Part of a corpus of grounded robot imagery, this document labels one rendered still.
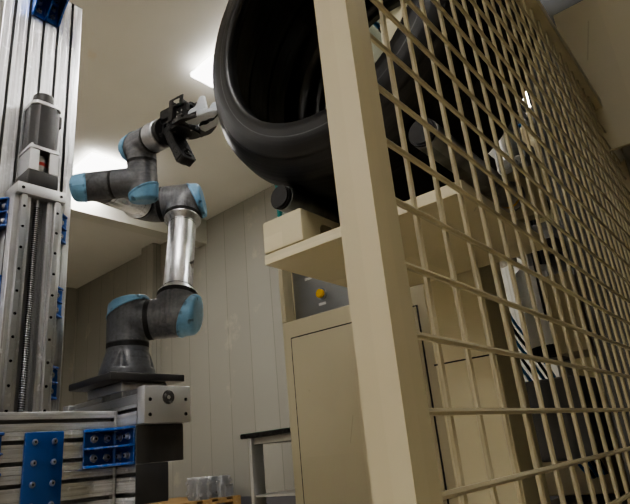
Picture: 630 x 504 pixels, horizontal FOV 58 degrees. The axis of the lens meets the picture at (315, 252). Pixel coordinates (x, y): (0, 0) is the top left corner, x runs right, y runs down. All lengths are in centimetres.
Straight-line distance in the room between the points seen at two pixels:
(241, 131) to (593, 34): 65
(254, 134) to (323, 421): 102
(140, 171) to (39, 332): 50
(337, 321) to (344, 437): 34
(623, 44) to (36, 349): 147
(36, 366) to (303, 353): 77
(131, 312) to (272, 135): 83
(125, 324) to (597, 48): 129
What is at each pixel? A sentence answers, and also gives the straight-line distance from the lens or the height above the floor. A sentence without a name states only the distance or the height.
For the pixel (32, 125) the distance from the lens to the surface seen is 186.
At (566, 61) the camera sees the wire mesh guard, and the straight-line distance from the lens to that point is 95.
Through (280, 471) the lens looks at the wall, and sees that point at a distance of 643.
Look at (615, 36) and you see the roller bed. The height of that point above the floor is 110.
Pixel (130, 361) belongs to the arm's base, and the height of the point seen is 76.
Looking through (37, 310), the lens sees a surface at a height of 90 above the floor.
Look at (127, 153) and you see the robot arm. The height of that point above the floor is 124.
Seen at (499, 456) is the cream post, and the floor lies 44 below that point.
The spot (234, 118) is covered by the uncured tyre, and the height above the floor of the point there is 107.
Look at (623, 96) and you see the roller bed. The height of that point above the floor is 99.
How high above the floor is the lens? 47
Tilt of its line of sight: 20 degrees up
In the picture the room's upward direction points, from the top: 6 degrees counter-clockwise
